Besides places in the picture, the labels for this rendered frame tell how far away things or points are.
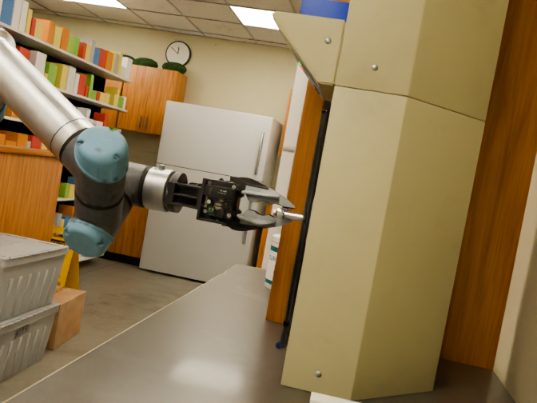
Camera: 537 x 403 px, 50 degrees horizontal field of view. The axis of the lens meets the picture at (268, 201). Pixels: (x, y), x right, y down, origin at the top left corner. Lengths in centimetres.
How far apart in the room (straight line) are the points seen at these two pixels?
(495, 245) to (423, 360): 35
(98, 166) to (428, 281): 55
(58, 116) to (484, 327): 92
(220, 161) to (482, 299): 485
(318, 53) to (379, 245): 31
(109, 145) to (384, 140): 41
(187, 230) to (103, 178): 521
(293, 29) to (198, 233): 518
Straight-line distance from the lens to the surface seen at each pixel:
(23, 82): 99
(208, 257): 603
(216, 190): 96
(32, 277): 321
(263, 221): 98
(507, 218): 129
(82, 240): 96
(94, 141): 87
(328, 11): 115
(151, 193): 101
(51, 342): 374
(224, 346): 108
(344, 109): 90
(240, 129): 593
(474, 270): 129
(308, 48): 92
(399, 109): 90
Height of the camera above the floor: 127
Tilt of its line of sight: 3 degrees down
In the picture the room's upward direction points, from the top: 10 degrees clockwise
